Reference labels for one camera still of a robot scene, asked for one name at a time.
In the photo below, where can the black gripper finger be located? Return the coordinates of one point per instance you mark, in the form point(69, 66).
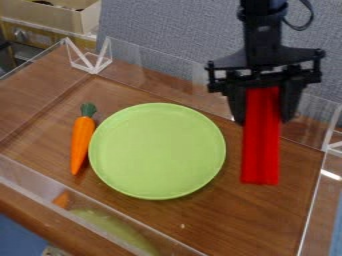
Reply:
point(291, 95)
point(236, 94)

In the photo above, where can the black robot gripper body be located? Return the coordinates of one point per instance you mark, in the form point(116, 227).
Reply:
point(265, 63)

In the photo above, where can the red plastic block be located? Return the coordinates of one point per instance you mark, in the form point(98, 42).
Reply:
point(261, 137)

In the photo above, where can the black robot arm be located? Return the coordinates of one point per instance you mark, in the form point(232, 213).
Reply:
point(263, 5)

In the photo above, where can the green round plate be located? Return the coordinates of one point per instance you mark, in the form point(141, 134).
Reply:
point(157, 151)

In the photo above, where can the orange toy carrot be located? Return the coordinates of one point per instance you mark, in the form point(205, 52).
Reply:
point(82, 133)

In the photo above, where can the cardboard box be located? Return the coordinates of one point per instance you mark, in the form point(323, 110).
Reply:
point(70, 15)

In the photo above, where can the wooden shelf with knob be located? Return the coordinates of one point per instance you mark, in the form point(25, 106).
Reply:
point(41, 36)

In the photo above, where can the clear acrylic enclosure wall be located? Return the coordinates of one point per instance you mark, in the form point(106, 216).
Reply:
point(231, 219)

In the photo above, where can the clear acrylic corner bracket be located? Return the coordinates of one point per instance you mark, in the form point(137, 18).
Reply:
point(90, 62)

